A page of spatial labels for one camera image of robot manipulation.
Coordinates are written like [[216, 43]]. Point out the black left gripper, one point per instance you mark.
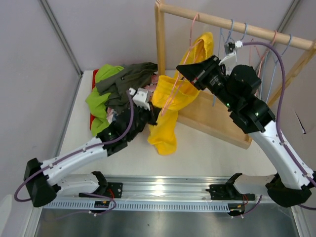
[[152, 114]]

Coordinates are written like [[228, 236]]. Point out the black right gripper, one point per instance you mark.
[[199, 72]]

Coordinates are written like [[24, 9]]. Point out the yellow shorts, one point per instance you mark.
[[173, 94]]

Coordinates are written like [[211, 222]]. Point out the pink patterned shorts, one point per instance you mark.
[[113, 116]]

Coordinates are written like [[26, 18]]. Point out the dark olive shorts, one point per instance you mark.
[[117, 80]]

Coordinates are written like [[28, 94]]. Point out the lime green shorts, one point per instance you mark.
[[96, 102]]

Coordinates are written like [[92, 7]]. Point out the pink hanger of green shorts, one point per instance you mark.
[[263, 56]]

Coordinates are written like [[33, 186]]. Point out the blue hanger of grey shorts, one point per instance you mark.
[[275, 60]]

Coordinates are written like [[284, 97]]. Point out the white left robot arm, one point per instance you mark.
[[48, 179]]

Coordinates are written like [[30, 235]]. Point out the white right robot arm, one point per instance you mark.
[[289, 186]]

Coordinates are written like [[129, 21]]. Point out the wooden clothes rack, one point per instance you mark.
[[200, 114]]

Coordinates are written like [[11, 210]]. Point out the red plastic tray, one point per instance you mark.
[[92, 117]]

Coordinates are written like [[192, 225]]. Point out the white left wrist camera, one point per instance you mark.
[[140, 97]]

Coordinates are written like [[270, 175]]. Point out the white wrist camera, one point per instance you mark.
[[140, 97], [230, 59]]

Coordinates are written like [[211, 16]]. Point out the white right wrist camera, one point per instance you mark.
[[230, 59]]

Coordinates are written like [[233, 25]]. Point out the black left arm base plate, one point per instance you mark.
[[112, 190]]

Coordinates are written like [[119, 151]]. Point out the aluminium mounting rail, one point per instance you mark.
[[165, 188]]

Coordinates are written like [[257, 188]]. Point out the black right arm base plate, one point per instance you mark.
[[226, 192]]

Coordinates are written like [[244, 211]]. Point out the grey slotted cable duct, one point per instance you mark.
[[140, 206]]

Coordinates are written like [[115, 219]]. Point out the grey aluminium frame post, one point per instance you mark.
[[60, 34]]

